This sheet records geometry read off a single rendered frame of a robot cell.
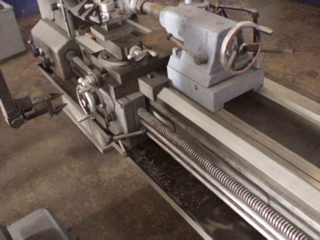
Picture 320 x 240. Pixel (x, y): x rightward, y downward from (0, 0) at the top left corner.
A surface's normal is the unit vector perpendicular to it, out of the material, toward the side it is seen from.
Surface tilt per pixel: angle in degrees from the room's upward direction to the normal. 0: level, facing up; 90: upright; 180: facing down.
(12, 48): 90
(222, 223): 0
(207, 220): 0
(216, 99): 90
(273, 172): 36
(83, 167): 0
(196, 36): 81
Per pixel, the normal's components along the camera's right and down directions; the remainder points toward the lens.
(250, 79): 0.56, 0.44
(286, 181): -0.57, -0.42
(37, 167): -0.11, -0.80
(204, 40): -0.83, 0.22
